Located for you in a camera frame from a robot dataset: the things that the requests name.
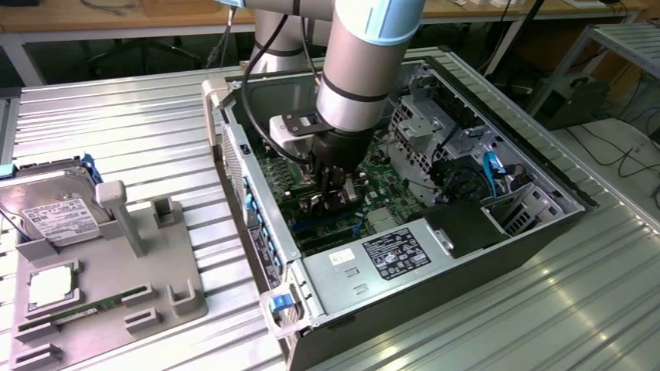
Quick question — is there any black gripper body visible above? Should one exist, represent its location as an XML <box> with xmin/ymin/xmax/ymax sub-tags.
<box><xmin>307</xmin><ymin>129</ymin><xmax>376</xmax><ymax>175</ymax></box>

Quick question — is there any black graphics card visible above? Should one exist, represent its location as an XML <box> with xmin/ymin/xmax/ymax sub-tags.
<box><xmin>277</xmin><ymin>181</ymin><xmax>365</xmax><ymax>227</ymax></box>

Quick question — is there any blue expansion slot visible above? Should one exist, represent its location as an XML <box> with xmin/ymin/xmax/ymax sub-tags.
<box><xmin>291</xmin><ymin>215</ymin><xmax>331</xmax><ymax>232</ymax></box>

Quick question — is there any black expansion slot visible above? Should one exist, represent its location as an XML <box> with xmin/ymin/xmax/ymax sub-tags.
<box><xmin>299</xmin><ymin>227</ymin><xmax>365</xmax><ymax>253</ymax></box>

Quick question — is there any green motherboard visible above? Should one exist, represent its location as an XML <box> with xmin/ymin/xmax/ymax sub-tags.
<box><xmin>255</xmin><ymin>127</ymin><xmax>429</xmax><ymax>258</ymax></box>

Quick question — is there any silver chipset heat sink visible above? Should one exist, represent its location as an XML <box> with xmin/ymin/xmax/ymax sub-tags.
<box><xmin>367</xmin><ymin>214</ymin><xmax>403</xmax><ymax>233</ymax></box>

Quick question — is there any metal disk bay cage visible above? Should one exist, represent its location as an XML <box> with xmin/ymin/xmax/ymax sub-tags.
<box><xmin>384</xmin><ymin>94</ymin><xmax>451</xmax><ymax>183</ymax></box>

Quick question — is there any grey power supply unit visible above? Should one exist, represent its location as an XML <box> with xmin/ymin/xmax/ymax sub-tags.
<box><xmin>303</xmin><ymin>218</ymin><xmax>456</xmax><ymax>317</ymax></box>

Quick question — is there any black plastic shroud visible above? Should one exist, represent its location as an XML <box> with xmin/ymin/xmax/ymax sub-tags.
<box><xmin>425</xmin><ymin>199</ymin><xmax>511</xmax><ymax>260</ymax></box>

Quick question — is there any open black PC case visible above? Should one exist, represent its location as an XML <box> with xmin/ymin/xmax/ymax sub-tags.
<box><xmin>200</xmin><ymin>46</ymin><xmax>603</xmax><ymax>371</ymax></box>

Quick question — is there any blue disk carrier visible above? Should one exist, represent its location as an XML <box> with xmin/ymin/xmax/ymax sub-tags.
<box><xmin>0</xmin><ymin>153</ymin><xmax>105</xmax><ymax>186</ymax></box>

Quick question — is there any black floor device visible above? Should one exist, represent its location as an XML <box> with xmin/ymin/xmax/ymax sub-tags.
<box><xmin>544</xmin><ymin>75</ymin><xmax>613</xmax><ymax>131</ymax></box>

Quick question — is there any grey parts rack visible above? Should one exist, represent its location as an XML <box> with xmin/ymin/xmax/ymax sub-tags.
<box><xmin>0</xmin><ymin>179</ymin><xmax>211</xmax><ymax>371</ymax></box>

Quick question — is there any silver hard disk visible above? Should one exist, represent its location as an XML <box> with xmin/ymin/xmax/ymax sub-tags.
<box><xmin>0</xmin><ymin>156</ymin><xmax>113</xmax><ymax>248</ymax></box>

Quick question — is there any green RAM stick on rack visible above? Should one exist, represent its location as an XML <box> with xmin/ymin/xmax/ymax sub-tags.
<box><xmin>48</xmin><ymin>296</ymin><xmax>129</xmax><ymax>322</ymax></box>

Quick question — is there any wooden desk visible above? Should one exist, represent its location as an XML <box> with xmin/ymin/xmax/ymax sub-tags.
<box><xmin>0</xmin><ymin>0</ymin><xmax>648</xmax><ymax>88</ymax></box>

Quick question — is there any silver CPU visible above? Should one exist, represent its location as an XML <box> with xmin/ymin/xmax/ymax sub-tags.
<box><xmin>27</xmin><ymin>266</ymin><xmax>75</xmax><ymax>309</ymax></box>

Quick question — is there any metal slat side table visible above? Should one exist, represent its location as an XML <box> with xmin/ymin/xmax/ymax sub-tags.
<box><xmin>525</xmin><ymin>22</ymin><xmax>660</xmax><ymax>117</ymax></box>

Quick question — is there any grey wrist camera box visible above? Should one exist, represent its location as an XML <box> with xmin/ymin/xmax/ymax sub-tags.
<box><xmin>267</xmin><ymin>111</ymin><xmax>332</xmax><ymax>158</ymax></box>

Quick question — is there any black camera cable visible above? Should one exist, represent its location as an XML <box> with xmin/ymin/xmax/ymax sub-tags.
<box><xmin>240</xmin><ymin>0</ymin><xmax>324</xmax><ymax>165</ymax></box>

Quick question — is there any black wire bundle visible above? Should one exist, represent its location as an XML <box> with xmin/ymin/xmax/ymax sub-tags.
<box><xmin>429</xmin><ymin>157</ymin><xmax>489</xmax><ymax>203</ymax></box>

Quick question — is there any blue wire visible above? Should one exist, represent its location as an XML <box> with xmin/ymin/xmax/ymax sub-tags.
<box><xmin>480</xmin><ymin>149</ymin><xmax>505</xmax><ymax>199</ymax></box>

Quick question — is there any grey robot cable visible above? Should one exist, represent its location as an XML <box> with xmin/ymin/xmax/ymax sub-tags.
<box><xmin>207</xmin><ymin>4</ymin><xmax>239</xmax><ymax>70</ymax></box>

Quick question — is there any black cable on white table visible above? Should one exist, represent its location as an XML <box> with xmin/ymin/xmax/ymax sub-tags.
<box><xmin>565</xmin><ymin>122</ymin><xmax>660</xmax><ymax>175</ymax></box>

